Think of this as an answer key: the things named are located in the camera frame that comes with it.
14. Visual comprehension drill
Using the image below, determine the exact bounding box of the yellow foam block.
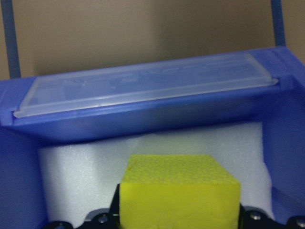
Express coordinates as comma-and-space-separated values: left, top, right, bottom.
119, 154, 241, 229

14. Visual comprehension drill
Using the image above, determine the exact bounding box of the white foam pad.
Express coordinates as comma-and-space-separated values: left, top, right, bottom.
38, 120, 274, 229

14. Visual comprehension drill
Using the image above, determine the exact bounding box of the blue plastic storage bin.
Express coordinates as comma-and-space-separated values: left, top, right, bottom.
0, 46, 305, 229

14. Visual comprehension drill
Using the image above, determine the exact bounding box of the clear plastic label holder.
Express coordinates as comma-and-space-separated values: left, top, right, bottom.
13, 52, 279, 119

